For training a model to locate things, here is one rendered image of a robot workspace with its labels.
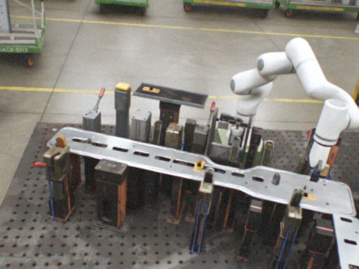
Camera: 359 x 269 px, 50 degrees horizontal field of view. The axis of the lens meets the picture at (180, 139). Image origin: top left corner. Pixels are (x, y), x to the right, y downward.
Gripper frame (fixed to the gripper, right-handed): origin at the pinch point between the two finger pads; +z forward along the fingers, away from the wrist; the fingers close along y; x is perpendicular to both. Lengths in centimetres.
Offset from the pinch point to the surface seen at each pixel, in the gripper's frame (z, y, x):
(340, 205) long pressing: 12.3, 1.4, 14.0
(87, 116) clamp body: 6, -18, -106
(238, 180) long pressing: 12.3, -1.0, -28.2
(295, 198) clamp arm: 4.7, 12.7, -6.0
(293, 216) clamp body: 8.2, 19.5, -6.0
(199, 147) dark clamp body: 13, -21, -49
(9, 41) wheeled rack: 82, -273, -328
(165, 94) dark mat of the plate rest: -4, -37, -72
